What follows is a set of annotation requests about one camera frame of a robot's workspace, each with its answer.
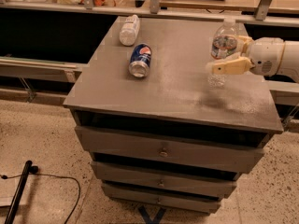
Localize metal shelf rail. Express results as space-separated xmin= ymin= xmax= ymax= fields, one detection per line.
xmin=0 ymin=0 xmax=299 ymax=27

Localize white lying plastic bottle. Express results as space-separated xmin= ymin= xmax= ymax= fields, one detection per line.
xmin=119 ymin=15 xmax=140 ymax=46

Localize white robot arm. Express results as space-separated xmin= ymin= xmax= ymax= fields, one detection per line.
xmin=206 ymin=35 xmax=299 ymax=83

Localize top grey drawer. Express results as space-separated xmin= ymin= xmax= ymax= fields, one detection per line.
xmin=75 ymin=126 xmax=263 ymax=174

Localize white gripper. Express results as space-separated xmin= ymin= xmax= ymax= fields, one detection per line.
xmin=206 ymin=35 xmax=285 ymax=77

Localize blue pepsi soda can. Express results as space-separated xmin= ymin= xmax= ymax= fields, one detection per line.
xmin=129 ymin=44 xmax=152 ymax=78

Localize black floor cable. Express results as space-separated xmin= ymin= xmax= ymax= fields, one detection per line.
xmin=0 ymin=172 xmax=82 ymax=224

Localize grey drawer cabinet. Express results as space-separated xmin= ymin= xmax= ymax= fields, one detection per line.
xmin=64 ymin=19 xmax=282 ymax=202

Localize black pole on floor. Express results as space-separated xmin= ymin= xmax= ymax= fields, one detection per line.
xmin=5 ymin=161 xmax=33 ymax=224

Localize bottom grey drawer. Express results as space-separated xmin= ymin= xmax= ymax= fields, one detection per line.
xmin=102 ymin=183 xmax=221 ymax=214

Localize grey drawer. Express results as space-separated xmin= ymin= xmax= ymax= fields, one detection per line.
xmin=91 ymin=161 xmax=236 ymax=199
xmin=75 ymin=126 xmax=263 ymax=174
xmin=102 ymin=183 xmax=221 ymax=214

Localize middle grey drawer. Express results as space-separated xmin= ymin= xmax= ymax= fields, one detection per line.
xmin=91 ymin=161 xmax=236 ymax=199

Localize clear plastic water bottle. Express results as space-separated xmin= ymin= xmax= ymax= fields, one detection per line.
xmin=206 ymin=17 xmax=238 ymax=88

